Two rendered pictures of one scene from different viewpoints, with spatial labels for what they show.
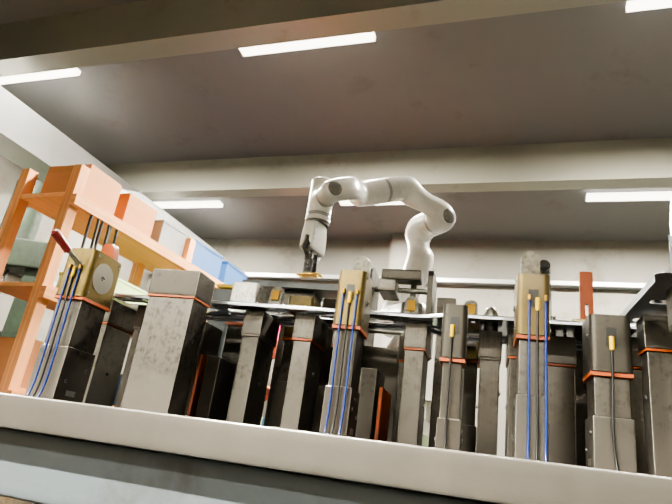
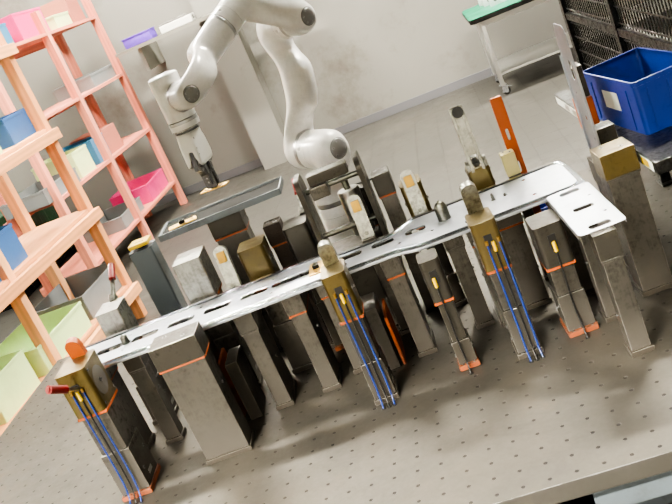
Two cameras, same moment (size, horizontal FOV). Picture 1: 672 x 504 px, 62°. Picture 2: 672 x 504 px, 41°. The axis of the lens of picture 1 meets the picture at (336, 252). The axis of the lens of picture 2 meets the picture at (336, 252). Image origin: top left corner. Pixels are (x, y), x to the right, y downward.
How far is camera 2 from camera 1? 130 cm
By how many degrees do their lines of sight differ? 39
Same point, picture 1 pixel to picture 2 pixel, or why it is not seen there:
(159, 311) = (181, 380)
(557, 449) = (530, 287)
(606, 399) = (562, 283)
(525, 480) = (568, 490)
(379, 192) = (223, 42)
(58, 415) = not seen: outside the picture
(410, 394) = (410, 310)
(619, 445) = (579, 308)
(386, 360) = not seen: hidden behind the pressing
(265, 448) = not seen: outside the picture
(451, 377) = (448, 312)
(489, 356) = (455, 247)
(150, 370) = (210, 423)
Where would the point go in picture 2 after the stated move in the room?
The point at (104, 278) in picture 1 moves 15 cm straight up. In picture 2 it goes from (101, 378) to (71, 324)
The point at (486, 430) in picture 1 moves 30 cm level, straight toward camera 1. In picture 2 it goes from (476, 300) to (495, 353)
